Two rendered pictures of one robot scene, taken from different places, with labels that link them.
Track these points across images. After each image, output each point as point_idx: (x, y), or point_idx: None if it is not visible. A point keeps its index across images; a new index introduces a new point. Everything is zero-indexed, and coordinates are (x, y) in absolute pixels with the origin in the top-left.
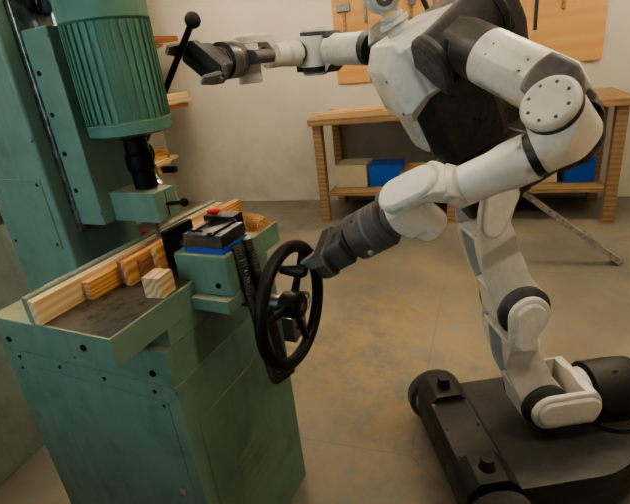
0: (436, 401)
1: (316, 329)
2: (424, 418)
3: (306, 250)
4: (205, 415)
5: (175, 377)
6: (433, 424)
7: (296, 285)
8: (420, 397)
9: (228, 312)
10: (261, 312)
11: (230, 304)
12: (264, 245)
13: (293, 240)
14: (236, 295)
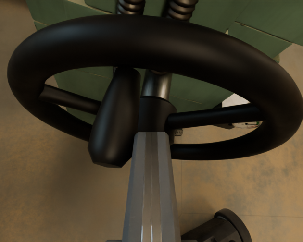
0: (215, 240)
1: (172, 158)
2: (206, 225)
3: (272, 121)
4: (74, 69)
5: (33, 11)
6: (195, 238)
7: (179, 121)
8: (220, 223)
9: (66, 16)
10: (8, 73)
11: (71, 9)
12: (301, 32)
13: (272, 72)
14: (96, 11)
